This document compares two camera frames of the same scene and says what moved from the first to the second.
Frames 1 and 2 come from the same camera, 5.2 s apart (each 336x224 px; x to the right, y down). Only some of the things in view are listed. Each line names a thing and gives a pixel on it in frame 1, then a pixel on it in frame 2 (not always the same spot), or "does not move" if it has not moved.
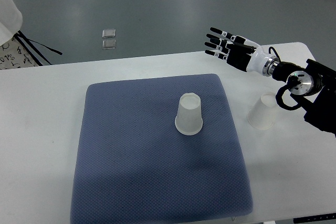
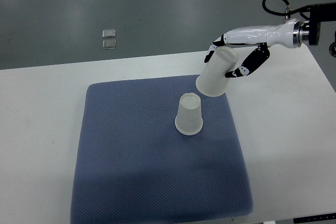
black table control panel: (319, 217) does not move
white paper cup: (261, 115) → (212, 81)
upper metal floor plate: (110, 33) does not move
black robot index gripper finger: (224, 33) → (211, 49)
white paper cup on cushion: (189, 120) does not move
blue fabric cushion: (133, 165) does not move
